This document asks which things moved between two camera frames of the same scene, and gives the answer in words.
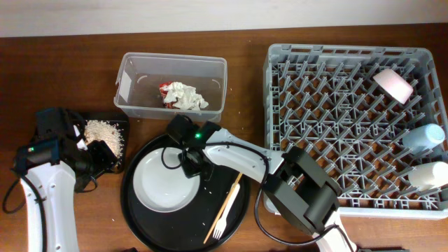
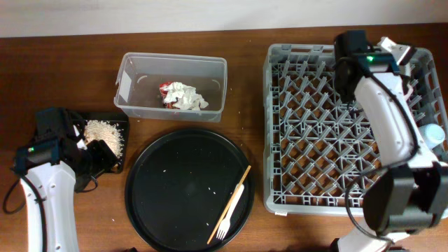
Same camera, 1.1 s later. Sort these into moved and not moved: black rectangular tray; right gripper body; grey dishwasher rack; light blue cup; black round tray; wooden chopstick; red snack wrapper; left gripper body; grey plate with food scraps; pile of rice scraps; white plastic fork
Moved: right gripper body; white plastic fork; grey plate with food scraps; wooden chopstick
Not moved: left gripper body; red snack wrapper; black round tray; pile of rice scraps; light blue cup; grey dishwasher rack; black rectangular tray
